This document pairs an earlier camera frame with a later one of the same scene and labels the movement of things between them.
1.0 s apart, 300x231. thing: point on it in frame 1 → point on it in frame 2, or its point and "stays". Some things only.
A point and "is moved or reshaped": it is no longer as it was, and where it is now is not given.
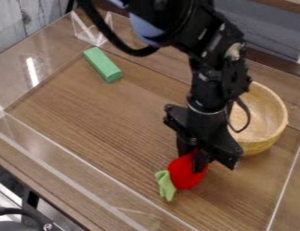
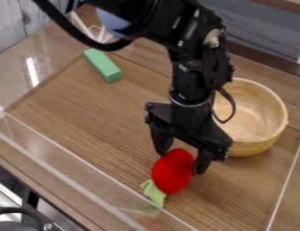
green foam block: (102, 63) stays
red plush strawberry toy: (181, 175) is moved or reshaped
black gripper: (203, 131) → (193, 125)
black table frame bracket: (31, 223) stays
